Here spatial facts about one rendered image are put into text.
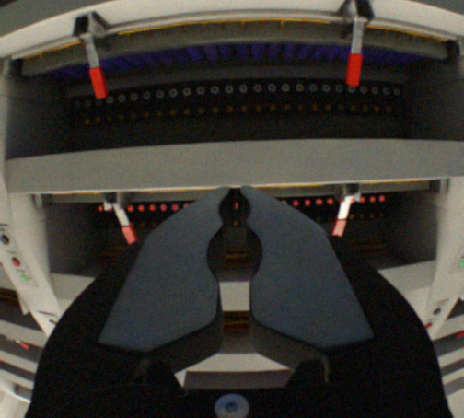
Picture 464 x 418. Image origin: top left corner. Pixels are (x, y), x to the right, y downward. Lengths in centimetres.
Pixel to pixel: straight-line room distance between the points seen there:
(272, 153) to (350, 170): 8
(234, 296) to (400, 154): 28
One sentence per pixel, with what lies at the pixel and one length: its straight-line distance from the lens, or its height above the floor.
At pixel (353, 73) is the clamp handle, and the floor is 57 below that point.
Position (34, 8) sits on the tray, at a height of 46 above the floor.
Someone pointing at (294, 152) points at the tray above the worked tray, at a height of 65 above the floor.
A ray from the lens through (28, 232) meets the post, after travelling 46.
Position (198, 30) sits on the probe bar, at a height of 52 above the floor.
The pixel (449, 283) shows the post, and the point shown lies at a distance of 55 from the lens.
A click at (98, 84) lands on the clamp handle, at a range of 33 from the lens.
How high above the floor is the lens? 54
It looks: 27 degrees up
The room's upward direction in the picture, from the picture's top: 177 degrees clockwise
